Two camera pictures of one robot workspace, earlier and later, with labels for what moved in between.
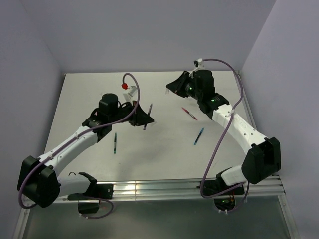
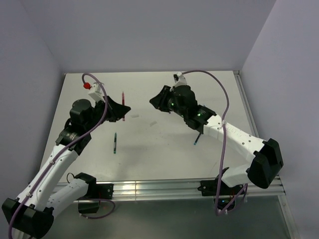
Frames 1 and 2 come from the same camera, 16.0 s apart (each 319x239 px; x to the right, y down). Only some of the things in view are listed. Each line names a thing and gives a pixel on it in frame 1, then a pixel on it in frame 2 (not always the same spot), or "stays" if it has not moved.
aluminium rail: [264, 185] stays
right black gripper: [177, 86] -> [159, 101]
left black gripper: [139, 117] -> [116, 111]
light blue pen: [198, 136] stays
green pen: [115, 143] stays
